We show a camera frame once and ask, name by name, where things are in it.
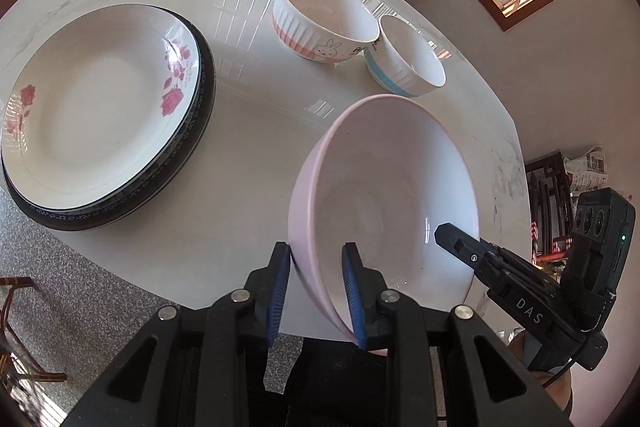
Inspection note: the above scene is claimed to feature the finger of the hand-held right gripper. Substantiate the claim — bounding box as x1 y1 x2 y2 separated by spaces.
434 223 516 303

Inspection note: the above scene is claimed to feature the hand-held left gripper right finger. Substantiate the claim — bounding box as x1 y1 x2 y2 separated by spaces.
341 242 571 427

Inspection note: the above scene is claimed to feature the white plate with pink flowers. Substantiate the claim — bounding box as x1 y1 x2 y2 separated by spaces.
0 3 203 208

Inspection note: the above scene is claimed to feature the person's right forearm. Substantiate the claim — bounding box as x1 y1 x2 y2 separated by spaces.
542 369 575 415

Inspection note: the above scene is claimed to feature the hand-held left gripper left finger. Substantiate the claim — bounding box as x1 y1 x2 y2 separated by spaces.
65 241 292 427

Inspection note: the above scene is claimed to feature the white bowl with blue stripes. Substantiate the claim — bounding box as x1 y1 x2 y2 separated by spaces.
364 14 447 98

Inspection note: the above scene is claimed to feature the dark wooden chair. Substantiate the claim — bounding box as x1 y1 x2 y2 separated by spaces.
525 152 576 268

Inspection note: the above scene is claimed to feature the light wooden chair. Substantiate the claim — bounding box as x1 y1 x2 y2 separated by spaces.
0 276 68 408

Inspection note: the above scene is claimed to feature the newspaper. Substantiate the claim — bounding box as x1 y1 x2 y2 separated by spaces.
564 146 608 192

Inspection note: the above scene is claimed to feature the white bowl with rabbit print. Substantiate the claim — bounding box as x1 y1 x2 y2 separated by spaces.
272 0 381 65

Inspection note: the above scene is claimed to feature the pink bowl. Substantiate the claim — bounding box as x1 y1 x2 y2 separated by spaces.
287 94 481 355

